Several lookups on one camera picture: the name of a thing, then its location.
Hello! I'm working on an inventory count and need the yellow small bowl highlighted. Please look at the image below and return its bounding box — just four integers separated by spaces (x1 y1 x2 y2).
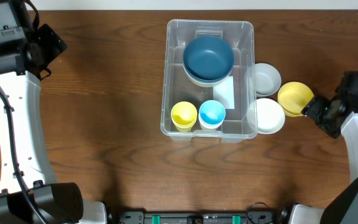
278 82 314 117

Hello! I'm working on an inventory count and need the white small bowl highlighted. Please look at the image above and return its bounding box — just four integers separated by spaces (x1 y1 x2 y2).
256 98 285 134

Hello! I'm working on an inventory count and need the grey small bowl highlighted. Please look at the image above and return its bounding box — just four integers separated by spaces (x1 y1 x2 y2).
254 63 282 97

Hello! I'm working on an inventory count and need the light blue cup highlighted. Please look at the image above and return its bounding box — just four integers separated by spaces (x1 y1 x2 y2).
199 100 226 126

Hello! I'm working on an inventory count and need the cream beige bowl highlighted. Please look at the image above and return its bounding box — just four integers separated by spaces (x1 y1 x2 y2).
185 70 230 88

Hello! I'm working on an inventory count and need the dark blue bowl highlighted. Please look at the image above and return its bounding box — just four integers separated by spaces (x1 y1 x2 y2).
183 35 235 68
183 64 234 83

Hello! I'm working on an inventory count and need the yellow cup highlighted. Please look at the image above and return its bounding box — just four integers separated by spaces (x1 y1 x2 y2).
174 122 195 132
171 101 198 127

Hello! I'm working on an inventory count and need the cream white cup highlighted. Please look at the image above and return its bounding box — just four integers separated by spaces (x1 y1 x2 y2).
199 119 222 131

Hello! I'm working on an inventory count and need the yellow cup front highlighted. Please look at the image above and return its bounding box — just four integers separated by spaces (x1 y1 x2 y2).
174 122 195 132

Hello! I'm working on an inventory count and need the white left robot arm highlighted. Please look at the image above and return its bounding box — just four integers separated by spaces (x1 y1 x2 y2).
0 23 108 223

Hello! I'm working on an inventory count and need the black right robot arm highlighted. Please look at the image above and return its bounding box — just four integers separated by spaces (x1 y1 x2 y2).
285 96 358 223

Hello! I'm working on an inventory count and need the white label in container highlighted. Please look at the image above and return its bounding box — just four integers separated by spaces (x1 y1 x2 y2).
213 76 235 110

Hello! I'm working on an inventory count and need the clear plastic storage container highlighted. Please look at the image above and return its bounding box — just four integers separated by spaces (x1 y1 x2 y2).
160 19 258 142

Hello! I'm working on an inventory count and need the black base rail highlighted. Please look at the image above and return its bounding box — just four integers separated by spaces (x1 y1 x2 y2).
118 210 352 224

